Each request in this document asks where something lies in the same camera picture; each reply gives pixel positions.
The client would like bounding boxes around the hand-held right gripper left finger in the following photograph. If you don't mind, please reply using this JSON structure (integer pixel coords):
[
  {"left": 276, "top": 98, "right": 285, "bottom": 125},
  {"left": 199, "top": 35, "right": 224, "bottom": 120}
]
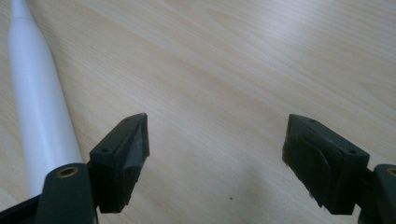
[{"left": 89, "top": 112, "right": 150, "bottom": 215}]

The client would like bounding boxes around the white electric toothbrush handle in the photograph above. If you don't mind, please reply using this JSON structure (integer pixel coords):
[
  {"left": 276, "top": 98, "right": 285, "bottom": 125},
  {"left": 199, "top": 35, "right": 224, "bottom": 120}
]
[{"left": 7, "top": 0, "right": 84, "bottom": 198}]

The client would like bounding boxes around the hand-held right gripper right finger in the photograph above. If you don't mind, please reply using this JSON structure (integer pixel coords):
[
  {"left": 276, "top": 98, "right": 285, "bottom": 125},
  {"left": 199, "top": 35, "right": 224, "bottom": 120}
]
[{"left": 281, "top": 113, "right": 371, "bottom": 216}]

